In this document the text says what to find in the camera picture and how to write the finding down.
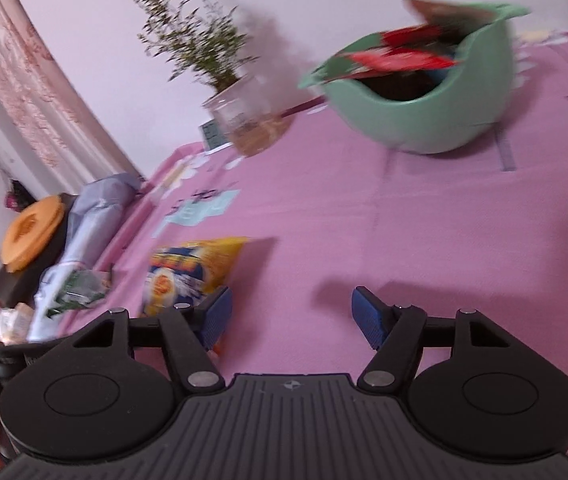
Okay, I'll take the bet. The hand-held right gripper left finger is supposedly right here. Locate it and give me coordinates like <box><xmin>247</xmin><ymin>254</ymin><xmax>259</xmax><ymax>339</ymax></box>
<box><xmin>71</xmin><ymin>286</ymin><xmax>233</xmax><ymax>393</ymax></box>

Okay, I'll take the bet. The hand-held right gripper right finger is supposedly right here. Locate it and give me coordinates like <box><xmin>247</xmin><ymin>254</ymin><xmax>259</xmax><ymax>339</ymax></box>
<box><xmin>353</xmin><ymin>286</ymin><xmax>514</xmax><ymax>393</ymax></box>

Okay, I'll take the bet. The yellow snack packet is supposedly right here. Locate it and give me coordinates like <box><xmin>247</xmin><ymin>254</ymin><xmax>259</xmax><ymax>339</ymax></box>
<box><xmin>141</xmin><ymin>236</ymin><xmax>251</xmax><ymax>358</ymax></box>

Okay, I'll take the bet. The green plastic bowl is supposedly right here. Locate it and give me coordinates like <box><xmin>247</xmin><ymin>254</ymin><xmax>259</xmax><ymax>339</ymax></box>
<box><xmin>298</xmin><ymin>2</ymin><xmax>532</xmax><ymax>155</ymax></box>

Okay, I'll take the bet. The red drink powder packet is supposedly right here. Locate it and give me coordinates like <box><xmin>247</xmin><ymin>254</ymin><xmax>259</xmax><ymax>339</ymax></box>
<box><xmin>349</xmin><ymin>27</ymin><xmax>464</xmax><ymax>73</ymax></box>

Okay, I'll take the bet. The beige snack bag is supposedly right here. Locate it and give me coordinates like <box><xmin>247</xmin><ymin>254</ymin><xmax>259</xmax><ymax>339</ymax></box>
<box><xmin>0</xmin><ymin>304</ymin><xmax>35</xmax><ymax>346</ymax></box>

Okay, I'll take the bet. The pink printed tablecloth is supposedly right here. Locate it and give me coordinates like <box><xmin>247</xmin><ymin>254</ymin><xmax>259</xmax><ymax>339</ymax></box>
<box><xmin>59</xmin><ymin>25</ymin><xmax>568</xmax><ymax>461</ymax></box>

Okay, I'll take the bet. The green white packet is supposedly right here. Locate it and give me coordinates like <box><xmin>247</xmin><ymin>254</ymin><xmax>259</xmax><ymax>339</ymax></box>
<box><xmin>45</xmin><ymin>267</ymin><xmax>113</xmax><ymax>320</ymax></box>

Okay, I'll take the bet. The orange round lid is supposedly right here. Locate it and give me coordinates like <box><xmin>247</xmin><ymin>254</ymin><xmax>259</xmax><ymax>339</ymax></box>
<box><xmin>0</xmin><ymin>195</ymin><xmax>65</xmax><ymax>273</ymax></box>

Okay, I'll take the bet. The white plastic bag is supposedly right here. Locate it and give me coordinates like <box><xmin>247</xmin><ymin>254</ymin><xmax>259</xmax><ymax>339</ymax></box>
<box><xmin>28</xmin><ymin>172</ymin><xmax>142</xmax><ymax>343</ymax></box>

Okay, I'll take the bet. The white digital clock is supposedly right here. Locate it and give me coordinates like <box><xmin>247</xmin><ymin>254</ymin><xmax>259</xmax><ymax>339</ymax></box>
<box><xmin>198</xmin><ymin>119</ymin><xmax>233</xmax><ymax>155</ymax></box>

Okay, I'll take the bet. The small plant in white pot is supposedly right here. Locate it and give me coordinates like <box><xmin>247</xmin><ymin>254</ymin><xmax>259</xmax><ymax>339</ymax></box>
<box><xmin>124</xmin><ymin>0</ymin><xmax>295</xmax><ymax>158</ymax></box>

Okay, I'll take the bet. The pink patterned curtain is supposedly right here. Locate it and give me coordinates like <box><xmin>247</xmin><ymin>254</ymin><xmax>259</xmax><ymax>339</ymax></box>
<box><xmin>0</xmin><ymin>0</ymin><xmax>142</xmax><ymax>183</ymax></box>

